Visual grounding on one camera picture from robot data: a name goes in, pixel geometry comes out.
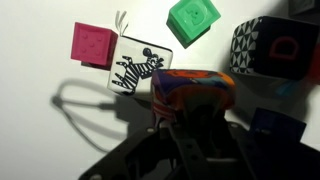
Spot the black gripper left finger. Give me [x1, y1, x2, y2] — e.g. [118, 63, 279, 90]
[78, 121, 216, 180]

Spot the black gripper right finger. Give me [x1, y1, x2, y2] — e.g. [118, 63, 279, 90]
[224, 121, 320, 180]

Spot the orange plush number cube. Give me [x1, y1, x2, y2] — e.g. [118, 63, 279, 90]
[150, 68, 237, 128]

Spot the white zebra plush cube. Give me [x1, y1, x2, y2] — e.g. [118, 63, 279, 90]
[106, 35, 174, 97]

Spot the black letter D plush cube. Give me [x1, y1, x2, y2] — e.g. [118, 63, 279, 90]
[229, 15, 320, 81]

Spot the green plastic block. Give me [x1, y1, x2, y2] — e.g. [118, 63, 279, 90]
[165, 0, 222, 50]

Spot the pink plastic block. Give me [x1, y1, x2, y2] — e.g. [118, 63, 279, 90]
[70, 21, 119, 71]

